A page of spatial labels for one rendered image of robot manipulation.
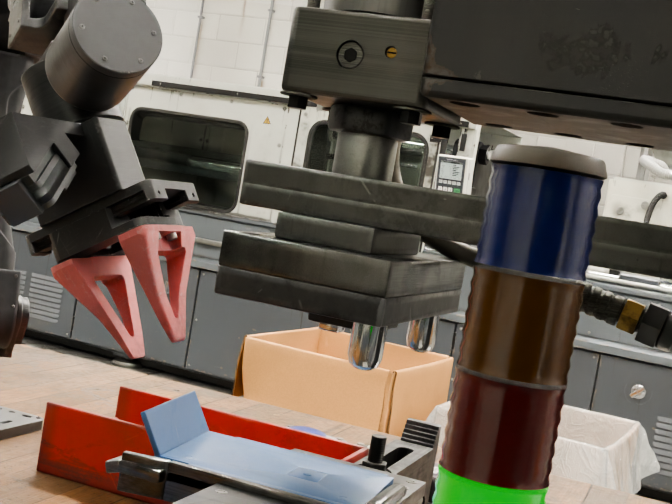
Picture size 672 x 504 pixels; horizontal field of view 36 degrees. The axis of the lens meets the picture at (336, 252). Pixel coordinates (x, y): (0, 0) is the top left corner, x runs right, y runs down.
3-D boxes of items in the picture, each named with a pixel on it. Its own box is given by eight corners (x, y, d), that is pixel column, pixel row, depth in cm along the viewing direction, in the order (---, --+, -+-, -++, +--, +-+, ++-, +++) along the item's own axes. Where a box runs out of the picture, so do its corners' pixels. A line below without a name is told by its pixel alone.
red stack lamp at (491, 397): (453, 449, 38) (468, 359, 38) (556, 475, 37) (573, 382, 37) (426, 469, 35) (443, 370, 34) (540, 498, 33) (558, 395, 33)
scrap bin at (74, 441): (112, 447, 99) (122, 385, 99) (358, 514, 91) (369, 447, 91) (35, 471, 88) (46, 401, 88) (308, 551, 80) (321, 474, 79)
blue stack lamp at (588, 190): (486, 260, 38) (502, 169, 38) (592, 279, 37) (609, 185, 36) (462, 260, 34) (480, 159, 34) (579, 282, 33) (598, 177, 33)
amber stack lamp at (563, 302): (469, 355, 38) (485, 264, 38) (574, 377, 37) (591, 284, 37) (444, 365, 34) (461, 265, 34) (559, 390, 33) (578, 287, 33)
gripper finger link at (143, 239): (181, 334, 65) (132, 194, 66) (89, 372, 67) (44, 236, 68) (230, 325, 71) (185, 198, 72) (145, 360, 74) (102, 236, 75)
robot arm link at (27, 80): (148, 118, 69) (115, 24, 70) (67, 132, 66) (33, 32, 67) (113, 156, 75) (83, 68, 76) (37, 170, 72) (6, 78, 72)
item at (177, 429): (185, 430, 74) (191, 389, 73) (393, 483, 69) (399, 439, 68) (134, 455, 67) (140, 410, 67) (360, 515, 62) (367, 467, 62)
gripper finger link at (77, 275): (173, 337, 65) (124, 197, 66) (82, 375, 67) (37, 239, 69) (223, 328, 71) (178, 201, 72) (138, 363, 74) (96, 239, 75)
